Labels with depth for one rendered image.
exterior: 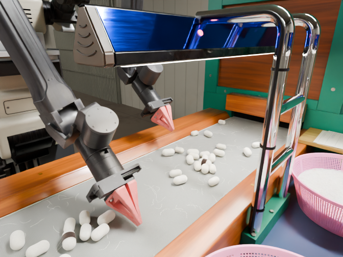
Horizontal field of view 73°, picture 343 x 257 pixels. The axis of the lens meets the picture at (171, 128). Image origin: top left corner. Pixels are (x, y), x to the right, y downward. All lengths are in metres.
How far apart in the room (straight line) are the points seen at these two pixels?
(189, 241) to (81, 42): 0.34
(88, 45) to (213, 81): 0.86
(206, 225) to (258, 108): 0.62
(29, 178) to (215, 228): 0.44
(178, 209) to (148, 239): 0.10
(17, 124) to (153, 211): 0.67
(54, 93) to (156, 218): 0.31
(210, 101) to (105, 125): 0.80
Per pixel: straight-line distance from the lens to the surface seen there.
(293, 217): 0.66
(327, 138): 0.89
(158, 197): 0.54
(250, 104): 0.98
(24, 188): 0.62
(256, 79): 1.04
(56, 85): 0.49
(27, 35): 0.50
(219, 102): 1.12
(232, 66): 1.08
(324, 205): 0.60
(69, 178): 0.63
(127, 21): 0.34
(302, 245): 0.60
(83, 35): 0.33
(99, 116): 0.42
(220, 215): 0.47
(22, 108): 1.05
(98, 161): 0.46
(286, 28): 0.39
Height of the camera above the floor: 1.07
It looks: 21 degrees down
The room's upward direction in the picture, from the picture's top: straight up
